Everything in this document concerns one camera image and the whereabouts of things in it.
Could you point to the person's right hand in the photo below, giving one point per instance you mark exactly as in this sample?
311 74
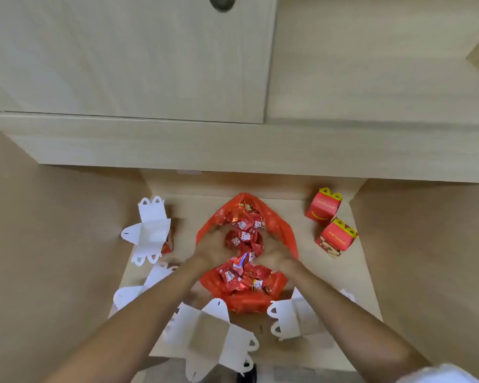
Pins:
274 255

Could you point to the light wooden cabinet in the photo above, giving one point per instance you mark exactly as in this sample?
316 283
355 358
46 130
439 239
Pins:
363 115

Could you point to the person's left hand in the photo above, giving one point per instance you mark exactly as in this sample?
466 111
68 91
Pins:
210 248

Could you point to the light wooden cabinet door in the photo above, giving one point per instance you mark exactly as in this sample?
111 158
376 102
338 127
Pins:
123 55

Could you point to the white sleeve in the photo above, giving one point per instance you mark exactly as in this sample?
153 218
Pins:
439 374

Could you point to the pile of red candy packets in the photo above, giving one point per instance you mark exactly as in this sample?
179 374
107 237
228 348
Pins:
245 251

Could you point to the person's left fingers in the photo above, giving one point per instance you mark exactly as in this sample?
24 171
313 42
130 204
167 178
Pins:
225 240

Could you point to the person's right forearm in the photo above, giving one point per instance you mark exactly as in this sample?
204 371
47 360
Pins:
343 315

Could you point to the white unfolded cardboard box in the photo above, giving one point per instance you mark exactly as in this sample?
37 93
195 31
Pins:
149 231
207 339
123 295
293 319

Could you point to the round metal cabinet knob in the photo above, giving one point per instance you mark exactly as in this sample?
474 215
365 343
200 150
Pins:
222 1

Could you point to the red plastic bag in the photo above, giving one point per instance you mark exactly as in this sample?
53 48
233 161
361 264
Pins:
281 229

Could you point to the black object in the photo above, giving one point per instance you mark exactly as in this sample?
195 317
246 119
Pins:
249 374

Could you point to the person's right fingers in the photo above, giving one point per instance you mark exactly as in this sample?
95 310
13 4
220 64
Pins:
263 245

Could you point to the person's left forearm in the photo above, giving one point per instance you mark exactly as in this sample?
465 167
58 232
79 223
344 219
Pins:
143 315

